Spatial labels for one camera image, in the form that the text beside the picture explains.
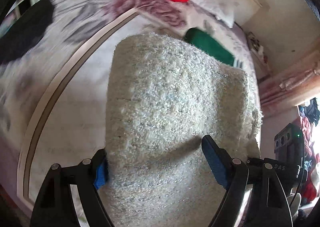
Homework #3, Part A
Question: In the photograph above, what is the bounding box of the white quilted mat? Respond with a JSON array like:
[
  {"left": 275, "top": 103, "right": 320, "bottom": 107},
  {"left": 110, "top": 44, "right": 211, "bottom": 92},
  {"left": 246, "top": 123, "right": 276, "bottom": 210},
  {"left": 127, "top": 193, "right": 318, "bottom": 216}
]
[{"left": 16, "top": 7, "right": 253, "bottom": 227}]

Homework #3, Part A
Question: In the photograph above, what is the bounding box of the folded green striped garment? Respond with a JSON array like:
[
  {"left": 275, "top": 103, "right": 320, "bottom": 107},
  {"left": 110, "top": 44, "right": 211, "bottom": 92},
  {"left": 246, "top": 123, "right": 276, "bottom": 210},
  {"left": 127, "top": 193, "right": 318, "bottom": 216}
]
[{"left": 183, "top": 27, "right": 243, "bottom": 69}]

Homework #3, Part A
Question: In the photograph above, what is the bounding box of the white pillow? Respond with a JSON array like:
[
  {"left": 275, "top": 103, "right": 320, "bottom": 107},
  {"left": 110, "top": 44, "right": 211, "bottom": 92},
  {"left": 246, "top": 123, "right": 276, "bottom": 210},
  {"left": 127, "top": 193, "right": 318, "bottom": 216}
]
[{"left": 190, "top": 0, "right": 235, "bottom": 29}]

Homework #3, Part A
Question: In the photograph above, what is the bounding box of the cream tweed jacket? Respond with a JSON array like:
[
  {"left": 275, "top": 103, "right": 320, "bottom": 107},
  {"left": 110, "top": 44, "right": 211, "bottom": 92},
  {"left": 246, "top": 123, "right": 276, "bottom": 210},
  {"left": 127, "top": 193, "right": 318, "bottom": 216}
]
[{"left": 100, "top": 33, "right": 261, "bottom": 226}]

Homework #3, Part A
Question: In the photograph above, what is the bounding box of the white bedside table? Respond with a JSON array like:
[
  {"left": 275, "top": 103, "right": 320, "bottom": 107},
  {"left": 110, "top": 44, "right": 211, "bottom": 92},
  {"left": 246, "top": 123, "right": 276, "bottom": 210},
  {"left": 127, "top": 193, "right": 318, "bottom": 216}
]
[{"left": 246, "top": 32, "right": 271, "bottom": 81}]

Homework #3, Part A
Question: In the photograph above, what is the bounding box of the pink curtain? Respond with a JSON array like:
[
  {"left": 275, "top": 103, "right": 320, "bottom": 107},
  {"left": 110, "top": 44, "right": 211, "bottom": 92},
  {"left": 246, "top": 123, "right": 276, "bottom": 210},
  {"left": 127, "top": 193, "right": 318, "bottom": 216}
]
[{"left": 259, "top": 50, "right": 319, "bottom": 118}]

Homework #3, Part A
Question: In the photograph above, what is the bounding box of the black garment on bed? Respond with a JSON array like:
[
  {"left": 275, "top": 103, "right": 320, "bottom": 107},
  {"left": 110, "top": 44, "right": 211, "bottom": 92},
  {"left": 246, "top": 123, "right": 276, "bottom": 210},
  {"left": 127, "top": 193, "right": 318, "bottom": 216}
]
[{"left": 1, "top": 0, "right": 55, "bottom": 64}]

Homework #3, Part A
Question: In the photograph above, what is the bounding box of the pile of clothes by window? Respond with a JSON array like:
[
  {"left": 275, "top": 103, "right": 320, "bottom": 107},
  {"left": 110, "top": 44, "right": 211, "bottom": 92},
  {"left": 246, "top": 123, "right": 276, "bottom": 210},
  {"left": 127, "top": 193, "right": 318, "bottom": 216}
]
[{"left": 293, "top": 98, "right": 319, "bottom": 205}]

